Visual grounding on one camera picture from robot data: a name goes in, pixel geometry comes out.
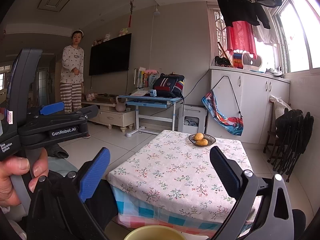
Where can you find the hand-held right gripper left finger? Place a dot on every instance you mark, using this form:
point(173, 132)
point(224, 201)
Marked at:
point(93, 175)

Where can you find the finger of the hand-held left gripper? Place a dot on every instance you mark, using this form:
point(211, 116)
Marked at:
point(75, 113)
point(51, 108)

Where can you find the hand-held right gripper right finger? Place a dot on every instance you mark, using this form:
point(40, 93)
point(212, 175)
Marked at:
point(223, 171)

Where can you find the yellow plastic basin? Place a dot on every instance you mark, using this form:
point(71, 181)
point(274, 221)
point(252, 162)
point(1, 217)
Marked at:
point(155, 232)

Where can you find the person's left hand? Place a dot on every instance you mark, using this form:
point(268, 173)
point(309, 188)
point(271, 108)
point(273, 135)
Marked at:
point(10, 190)

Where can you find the dark grey jacket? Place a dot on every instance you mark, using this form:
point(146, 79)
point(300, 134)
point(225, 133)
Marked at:
point(58, 152)

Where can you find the pink soft toys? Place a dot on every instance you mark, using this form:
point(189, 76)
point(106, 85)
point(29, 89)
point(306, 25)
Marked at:
point(91, 97)

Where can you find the pale blue seat cushion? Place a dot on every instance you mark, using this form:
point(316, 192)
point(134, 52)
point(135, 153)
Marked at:
point(62, 166)

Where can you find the grey fruit bowl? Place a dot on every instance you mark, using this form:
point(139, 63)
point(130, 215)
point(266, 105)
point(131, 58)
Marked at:
point(211, 140)

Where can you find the long yellow mango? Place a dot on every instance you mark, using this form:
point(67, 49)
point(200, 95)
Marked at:
point(202, 142)

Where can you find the brown tray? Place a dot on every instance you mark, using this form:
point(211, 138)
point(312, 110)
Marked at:
point(107, 98)

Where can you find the cream television cabinet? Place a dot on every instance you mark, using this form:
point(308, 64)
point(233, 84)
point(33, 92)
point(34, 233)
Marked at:
point(112, 118)

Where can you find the round yellow mango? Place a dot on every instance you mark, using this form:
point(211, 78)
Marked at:
point(199, 136)

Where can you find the pink kettlebell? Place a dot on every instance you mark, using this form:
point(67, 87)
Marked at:
point(120, 106)

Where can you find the floral tablecloth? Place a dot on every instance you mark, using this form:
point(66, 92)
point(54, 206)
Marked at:
point(175, 175)

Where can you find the wooden chair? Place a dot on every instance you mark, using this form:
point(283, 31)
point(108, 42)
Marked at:
point(268, 140)

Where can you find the white papers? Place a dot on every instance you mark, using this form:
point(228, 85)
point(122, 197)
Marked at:
point(140, 93)

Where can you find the row of books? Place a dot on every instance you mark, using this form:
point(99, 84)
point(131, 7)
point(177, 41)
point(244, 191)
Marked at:
point(140, 78)

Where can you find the blue study desk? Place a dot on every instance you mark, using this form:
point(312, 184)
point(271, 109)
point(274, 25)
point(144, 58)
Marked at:
point(150, 102)

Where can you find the black folded chairs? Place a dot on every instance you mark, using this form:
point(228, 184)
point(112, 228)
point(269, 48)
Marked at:
point(292, 135)

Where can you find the white storage cabinet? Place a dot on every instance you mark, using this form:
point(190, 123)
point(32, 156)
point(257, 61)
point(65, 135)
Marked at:
point(255, 97)

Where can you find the small blue box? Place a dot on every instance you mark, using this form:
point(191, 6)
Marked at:
point(154, 93)

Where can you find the white cloth bag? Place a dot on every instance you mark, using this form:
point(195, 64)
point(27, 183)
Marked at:
point(281, 107)

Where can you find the pink plush toy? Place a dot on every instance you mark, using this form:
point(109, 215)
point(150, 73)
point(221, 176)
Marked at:
point(151, 71)

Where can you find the plush toys above television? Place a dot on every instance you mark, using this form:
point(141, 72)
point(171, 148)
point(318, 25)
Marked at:
point(122, 32)

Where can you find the dark striped backpack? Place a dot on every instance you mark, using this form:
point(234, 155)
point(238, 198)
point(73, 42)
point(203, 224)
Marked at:
point(167, 86)

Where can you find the black shoes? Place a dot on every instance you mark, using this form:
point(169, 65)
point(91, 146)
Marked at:
point(222, 62)

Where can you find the orange blue box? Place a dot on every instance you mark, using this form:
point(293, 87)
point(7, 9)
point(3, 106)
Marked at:
point(238, 61)

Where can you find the red hanging knot ornament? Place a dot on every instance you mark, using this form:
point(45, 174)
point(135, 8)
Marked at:
point(130, 17)

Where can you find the white sneakers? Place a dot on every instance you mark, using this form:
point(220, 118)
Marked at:
point(273, 72)

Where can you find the white grey plastic stand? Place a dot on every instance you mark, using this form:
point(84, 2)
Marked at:
point(251, 61)

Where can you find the wooden stick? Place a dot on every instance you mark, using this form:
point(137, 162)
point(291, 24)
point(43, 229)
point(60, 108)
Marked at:
point(222, 50)

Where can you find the white ceiling lamp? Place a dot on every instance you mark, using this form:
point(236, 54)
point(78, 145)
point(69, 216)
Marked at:
point(157, 12)

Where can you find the red hanging garment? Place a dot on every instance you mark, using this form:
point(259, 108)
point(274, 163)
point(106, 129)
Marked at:
point(241, 40)

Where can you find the white hanging garment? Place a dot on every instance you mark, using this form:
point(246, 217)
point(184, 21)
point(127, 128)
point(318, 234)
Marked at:
point(266, 35)

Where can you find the window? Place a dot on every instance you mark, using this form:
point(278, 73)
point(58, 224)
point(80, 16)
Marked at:
point(300, 35)

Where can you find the black hanging garment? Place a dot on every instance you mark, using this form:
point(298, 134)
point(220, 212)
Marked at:
point(240, 2)

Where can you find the black wall television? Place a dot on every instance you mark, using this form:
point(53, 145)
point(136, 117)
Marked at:
point(110, 55)

